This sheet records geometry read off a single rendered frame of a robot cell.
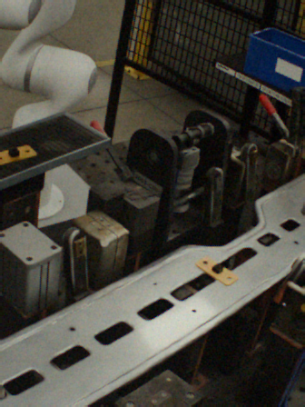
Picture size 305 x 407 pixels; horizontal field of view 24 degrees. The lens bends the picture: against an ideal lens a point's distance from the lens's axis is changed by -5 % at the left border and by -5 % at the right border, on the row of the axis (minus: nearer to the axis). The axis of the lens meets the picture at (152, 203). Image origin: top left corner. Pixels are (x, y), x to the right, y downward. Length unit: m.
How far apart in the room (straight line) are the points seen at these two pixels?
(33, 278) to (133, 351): 0.20
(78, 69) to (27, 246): 0.55
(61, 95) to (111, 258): 0.46
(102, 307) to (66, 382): 0.20
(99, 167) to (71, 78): 0.65
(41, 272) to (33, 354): 0.14
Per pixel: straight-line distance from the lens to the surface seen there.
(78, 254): 1.25
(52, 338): 1.19
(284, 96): 2.14
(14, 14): 1.08
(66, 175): 1.97
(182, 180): 1.53
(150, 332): 1.23
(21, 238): 1.20
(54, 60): 1.62
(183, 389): 1.11
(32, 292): 1.20
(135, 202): 1.39
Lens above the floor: 1.83
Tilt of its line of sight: 33 degrees down
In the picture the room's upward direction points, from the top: 11 degrees clockwise
